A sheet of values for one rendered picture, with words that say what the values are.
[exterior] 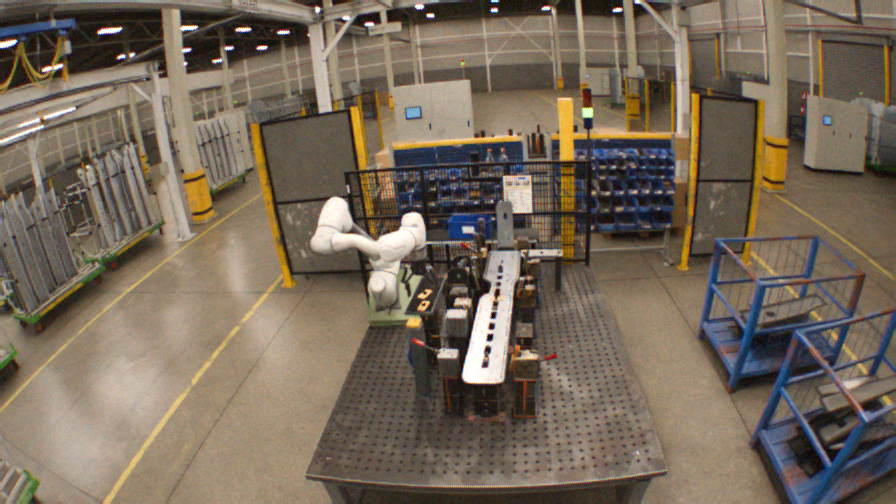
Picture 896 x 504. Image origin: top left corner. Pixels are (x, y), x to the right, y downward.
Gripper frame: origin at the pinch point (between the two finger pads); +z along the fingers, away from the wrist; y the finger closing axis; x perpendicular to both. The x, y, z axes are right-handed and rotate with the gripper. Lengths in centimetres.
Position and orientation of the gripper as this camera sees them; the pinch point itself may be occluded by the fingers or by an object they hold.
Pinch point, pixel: (422, 295)
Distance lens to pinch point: 213.7
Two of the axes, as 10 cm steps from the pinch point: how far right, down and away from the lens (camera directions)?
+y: 9.5, 0.4, -3.2
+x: 3.1, -4.1, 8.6
